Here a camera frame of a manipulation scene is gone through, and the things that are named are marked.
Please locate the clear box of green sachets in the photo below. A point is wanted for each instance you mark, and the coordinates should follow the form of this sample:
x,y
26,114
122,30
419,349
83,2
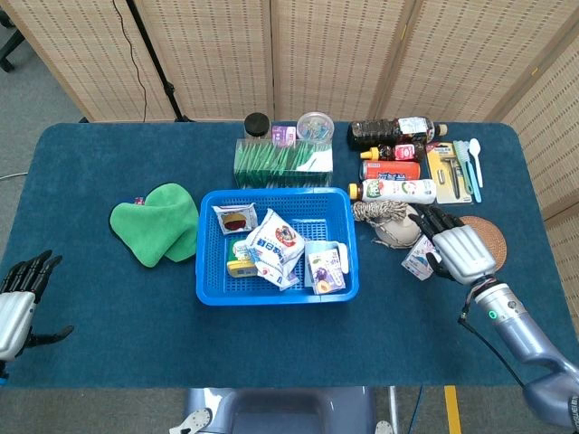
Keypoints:
x,y
271,163

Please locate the black lid glass jar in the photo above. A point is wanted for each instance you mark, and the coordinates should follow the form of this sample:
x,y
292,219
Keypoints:
x,y
257,124

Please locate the razor blister card package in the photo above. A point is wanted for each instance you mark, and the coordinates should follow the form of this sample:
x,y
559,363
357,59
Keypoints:
x,y
445,172

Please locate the yellow lid green jar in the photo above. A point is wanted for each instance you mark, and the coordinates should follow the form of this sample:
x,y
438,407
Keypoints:
x,y
240,269

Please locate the round woven rattan coaster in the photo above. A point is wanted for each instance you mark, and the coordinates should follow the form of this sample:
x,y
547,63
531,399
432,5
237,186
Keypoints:
x,y
490,235

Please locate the purple fruit drink carton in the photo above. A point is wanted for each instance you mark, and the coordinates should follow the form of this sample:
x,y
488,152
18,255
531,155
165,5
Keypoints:
x,y
325,271

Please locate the beige upturned bowl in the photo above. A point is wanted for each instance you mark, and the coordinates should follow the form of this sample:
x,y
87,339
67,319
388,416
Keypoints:
x,y
398,233

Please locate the small dark bottle yellow cap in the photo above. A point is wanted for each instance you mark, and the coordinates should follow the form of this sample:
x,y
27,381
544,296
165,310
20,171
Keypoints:
x,y
398,153

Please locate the large dark tea bottle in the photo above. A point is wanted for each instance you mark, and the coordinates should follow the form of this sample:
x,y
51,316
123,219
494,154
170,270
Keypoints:
x,y
380,133

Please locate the bamboo folding screen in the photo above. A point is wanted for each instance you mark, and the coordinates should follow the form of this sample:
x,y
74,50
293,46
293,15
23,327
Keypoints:
x,y
339,54

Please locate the small white carton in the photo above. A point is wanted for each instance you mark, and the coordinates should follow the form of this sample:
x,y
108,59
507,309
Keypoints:
x,y
418,264

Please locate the light blue plastic utensil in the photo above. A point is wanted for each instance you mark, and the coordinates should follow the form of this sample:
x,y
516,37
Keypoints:
x,y
477,192

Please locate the blue bag clip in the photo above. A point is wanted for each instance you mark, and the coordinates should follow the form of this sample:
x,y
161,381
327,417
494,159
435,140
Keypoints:
x,y
254,255

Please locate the burger picture snack packet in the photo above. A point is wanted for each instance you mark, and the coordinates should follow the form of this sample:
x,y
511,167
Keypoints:
x,y
233,220

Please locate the white plastic spoon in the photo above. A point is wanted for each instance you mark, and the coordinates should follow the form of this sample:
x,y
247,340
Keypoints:
x,y
475,147

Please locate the white sugar bag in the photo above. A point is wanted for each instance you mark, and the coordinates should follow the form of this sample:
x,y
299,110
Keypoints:
x,y
271,244

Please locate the blue-grey robot torso base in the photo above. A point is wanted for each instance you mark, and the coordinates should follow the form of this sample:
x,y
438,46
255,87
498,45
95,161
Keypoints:
x,y
280,411

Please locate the black furniture piece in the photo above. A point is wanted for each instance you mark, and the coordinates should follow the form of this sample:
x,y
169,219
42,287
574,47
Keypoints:
x,y
9,45

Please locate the blue plastic perforated basket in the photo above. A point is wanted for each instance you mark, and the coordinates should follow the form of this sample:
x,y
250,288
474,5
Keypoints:
x,y
226,280

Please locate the black tripod stand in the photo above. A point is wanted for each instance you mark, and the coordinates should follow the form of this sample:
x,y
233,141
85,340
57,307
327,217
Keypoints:
x,y
154,59

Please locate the teal toothbrush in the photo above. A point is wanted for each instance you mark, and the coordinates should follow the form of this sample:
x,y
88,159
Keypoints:
x,y
461,151

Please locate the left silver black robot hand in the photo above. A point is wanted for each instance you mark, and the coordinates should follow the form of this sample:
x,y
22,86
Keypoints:
x,y
16,316

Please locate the green microfiber cloth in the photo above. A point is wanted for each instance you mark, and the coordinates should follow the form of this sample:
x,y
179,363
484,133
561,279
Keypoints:
x,y
154,226

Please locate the small purple card box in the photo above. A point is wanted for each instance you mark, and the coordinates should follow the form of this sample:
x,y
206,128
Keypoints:
x,y
283,135

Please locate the silver metal stand leg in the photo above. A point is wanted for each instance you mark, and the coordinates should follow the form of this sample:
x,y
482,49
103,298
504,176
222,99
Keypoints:
x,y
394,407

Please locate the clear tub of clips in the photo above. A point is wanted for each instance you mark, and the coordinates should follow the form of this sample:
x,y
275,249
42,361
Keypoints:
x,y
315,126

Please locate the white bottle yellow cap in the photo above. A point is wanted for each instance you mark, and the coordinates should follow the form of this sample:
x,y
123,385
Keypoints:
x,y
398,191

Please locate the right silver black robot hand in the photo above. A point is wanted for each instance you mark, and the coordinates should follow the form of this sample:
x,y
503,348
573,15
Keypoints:
x,y
466,253

